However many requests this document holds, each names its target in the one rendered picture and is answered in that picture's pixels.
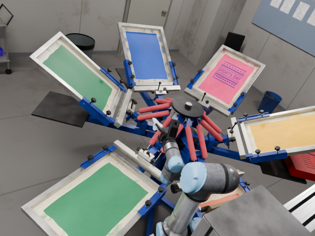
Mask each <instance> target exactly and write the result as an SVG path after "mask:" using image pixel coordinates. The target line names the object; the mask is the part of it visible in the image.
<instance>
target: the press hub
mask: <svg viewBox="0 0 315 236"><path fill-rule="evenodd" d="M171 105H172V108H173V109H174V110H175V111H176V112H177V113H178V114H177V115H174V116H173V117H172V119H176V120H179V121H180V124H183V122H184V121H185V120H186V119H185V117H186V118H187V124H186V121H185V122H184V124H183V126H184V128H183V129H182V130H181V132H180V133H179V135H178V136H177V137H176V139H175V141H176V143H177V145H178V147H185V144H184V143H183V142H182V140H181V139H180V138H185V137H186V139H187V136H186V131H185V127H186V126H187V125H188V126H190V128H191V132H192V133H196V131H195V129H194V128H193V127H192V121H191V120H190V119H189V118H200V117H202V116H203V114H204V109H203V107H202V106H201V105H200V104H199V103H198V102H197V101H195V100H193V99H190V98H187V97H176V98H174V99H173V100H172V103H171ZM165 120H166V119H164V120H162V121H161V122H160V123H161V124H163V123H164V121H165ZM196 134H197V133H196ZM196 141H197V138H195V137H193V142H194V144H195V143H196ZM165 162H166V157H165V158H164V159H161V158H159V159H158V160H157V162H156V163H155V167H156V168H157V169H159V170H160V171H162V170H163V167H164V165H165ZM150 179H152V180H153V181H154V182H156V183H157V184H158V185H161V184H162V183H161V182H160V181H159V180H157V179H156V178H154V177H153V176H152V175H151V176H150ZM160 204H162V202H161V201H159V202H158V203H157V204H156V206H157V205H160Z"/></svg>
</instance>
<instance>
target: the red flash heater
mask: <svg viewBox="0 0 315 236"><path fill-rule="evenodd" d="M311 154H313V155H311ZM311 154H309V153H306V154H300V155H291V156H287V158H285V159H284V161H285V163H286V165H287V168H288V170H289V172H290V175H291V176H294V177H299V178H303V179H307V180H311V181H314V182H315V152H312V153H311Z"/></svg>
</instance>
